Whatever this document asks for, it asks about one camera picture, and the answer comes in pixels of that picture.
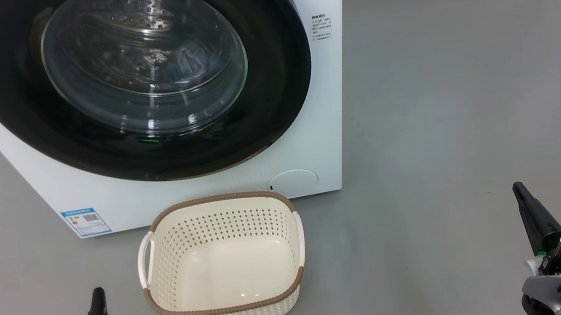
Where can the cream perforated laundry basket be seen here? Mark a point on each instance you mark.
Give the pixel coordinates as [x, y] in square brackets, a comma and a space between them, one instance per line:
[225, 273]

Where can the black rimmed glass washer door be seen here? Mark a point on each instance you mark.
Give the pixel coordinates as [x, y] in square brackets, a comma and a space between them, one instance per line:
[3, 107]

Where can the stainless steel washing machine drum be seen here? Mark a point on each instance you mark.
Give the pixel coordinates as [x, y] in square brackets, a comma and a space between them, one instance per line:
[134, 30]

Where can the round white filter cover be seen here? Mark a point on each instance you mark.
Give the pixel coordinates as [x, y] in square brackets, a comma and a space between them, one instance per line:
[293, 183]

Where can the blue patterned garment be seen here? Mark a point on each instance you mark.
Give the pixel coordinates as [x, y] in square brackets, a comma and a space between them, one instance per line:
[189, 63]

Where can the white front-load washing machine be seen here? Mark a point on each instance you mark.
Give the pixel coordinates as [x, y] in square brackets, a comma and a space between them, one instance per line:
[17, 176]

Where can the blue energy label sticker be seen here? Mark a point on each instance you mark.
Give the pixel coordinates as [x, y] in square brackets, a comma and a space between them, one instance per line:
[86, 222]

